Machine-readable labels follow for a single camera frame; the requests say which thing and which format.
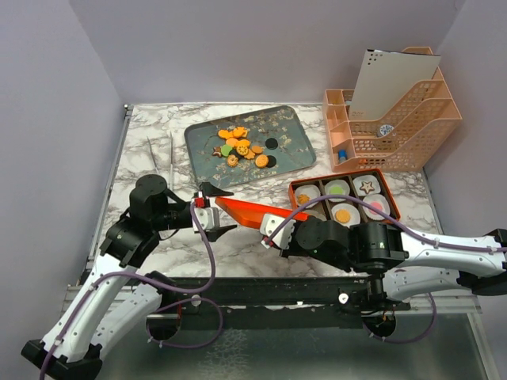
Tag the orange cookie tin box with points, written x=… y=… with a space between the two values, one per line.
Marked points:
x=322 y=209

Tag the orange round cracker cookie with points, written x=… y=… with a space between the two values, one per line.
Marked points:
x=261 y=161

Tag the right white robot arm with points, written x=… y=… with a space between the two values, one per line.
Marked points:
x=400 y=262

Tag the brown star cookie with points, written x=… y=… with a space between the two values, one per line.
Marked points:
x=217 y=152

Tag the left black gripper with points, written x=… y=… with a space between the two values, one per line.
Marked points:
x=209 y=189

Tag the round patterned tape roll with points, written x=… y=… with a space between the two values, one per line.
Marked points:
x=384 y=130

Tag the orange flower cookie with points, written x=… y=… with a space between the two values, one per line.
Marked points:
x=240 y=133

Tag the blue capped bottle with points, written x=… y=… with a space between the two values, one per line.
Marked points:
x=342 y=156

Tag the metal tweezers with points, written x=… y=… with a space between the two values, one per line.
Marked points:
x=171 y=160

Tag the peach plastic desk organizer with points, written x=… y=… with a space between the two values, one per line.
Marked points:
x=423 y=118

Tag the orange lotus slice cookie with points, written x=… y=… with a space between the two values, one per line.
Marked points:
x=243 y=150

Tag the orange metal tin lid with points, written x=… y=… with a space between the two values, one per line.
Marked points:
x=249 y=214

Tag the brown swirl cookie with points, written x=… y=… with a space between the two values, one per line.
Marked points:
x=232 y=160
x=303 y=198

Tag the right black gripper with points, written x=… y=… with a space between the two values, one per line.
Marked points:
x=282 y=242

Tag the black round cookie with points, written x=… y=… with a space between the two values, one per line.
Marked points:
x=271 y=161
x=271 y=143

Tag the green round cookie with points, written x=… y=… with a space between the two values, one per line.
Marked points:
x=336 y=190
x=225 y=150

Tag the floral dark serving tray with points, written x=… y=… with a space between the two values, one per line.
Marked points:
x=294 y=149

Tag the white star cookie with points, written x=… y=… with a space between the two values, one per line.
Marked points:
x=367 y=187

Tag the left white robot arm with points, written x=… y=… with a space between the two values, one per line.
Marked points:
x=114 y=295

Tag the pink round cookie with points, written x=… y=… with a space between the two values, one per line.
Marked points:
x=377 y=205

